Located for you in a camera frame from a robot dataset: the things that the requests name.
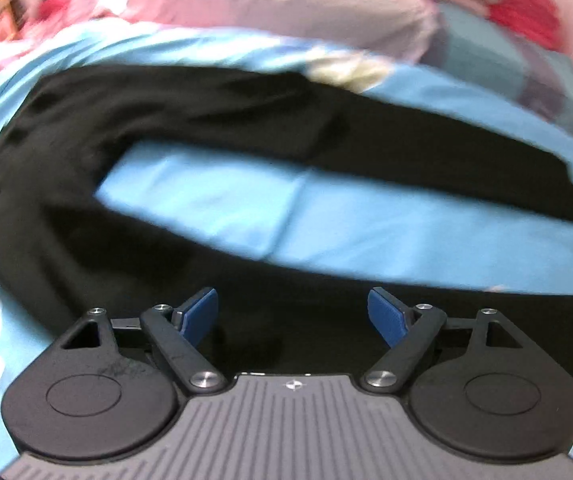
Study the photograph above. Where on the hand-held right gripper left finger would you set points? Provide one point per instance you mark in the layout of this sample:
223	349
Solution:
199	312

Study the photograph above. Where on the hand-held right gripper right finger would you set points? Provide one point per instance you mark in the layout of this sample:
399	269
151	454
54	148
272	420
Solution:
386	315

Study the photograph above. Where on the teal striped blanket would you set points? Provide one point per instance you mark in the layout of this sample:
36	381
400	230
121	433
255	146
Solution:
491	60

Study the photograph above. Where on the blue floral bedsheet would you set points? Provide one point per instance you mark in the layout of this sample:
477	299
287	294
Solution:
366	220

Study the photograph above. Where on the black pants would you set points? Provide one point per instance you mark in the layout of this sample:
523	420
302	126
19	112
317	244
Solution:
66	160

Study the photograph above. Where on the red folded blanket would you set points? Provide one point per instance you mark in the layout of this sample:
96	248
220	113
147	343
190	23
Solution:
526	5

